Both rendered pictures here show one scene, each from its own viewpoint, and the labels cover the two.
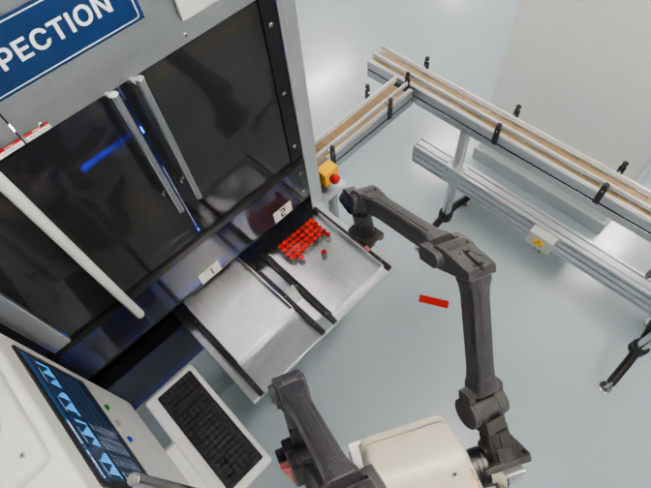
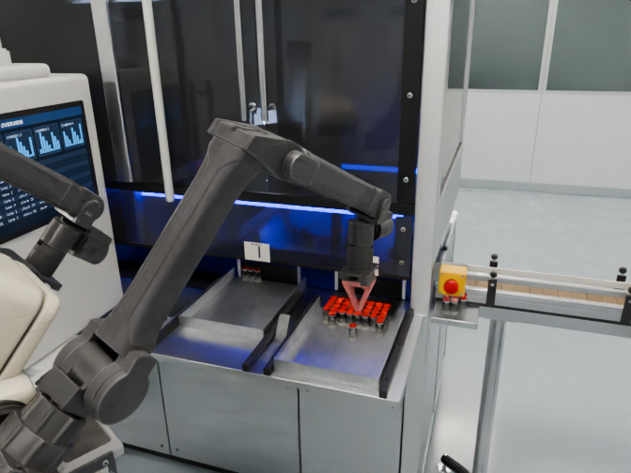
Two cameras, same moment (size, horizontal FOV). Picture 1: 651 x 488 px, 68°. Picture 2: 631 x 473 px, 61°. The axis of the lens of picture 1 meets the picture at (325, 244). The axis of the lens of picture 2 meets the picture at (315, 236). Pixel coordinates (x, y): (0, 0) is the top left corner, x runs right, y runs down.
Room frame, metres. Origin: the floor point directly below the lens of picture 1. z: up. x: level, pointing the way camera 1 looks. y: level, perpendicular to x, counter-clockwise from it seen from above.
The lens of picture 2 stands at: (0.14, -0.96, 1.66)
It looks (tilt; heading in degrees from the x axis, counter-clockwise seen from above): 21 degrees down; 56
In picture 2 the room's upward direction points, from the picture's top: 1 degrees counter-clockwise
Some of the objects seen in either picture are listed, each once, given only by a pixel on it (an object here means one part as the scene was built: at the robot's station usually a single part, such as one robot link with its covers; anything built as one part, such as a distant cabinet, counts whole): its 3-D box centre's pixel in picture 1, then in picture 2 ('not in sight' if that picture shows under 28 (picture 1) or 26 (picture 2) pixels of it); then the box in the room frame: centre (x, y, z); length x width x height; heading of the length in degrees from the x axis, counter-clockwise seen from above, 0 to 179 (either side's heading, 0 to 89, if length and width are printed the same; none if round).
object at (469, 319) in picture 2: (324, 184); (455, 312); (1.25, -0.03, 0.87); 0.14 x 0.13 x 0.02; 38
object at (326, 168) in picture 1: (325, 172); (453, 279); (1.21, -0.04, 1.00); 0.08 x 0.07 x 0.07; 38
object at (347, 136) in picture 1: (351, 128); (554, 294); (1.49, -0.18, 0.92); 0.69 x 0.16 x 0.16; 128
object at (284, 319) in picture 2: (303, 302); (275, 336); (0.71, 0.10, 0.91); 0.14 x 0.03 x 0.06; 38
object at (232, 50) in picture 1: (231, 127); (338, 91); (0.99, 0.21, 1.51); 0.43 x 0.01 x 0.59; 128
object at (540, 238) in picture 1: (541, 239); not in sight; (1.04, -0.98, 0.50); 0.12 x 0.05 x 0.09; 38
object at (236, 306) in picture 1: (234, 303); (247, 299); (0.75, 0.35, 0.90); 0.34 x 0.26 x 0.04; 38
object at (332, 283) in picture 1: (325, 261); (345, 338); (0.87, 0.01, 0.90); 0.34 x 0.26 x 0.04; 37
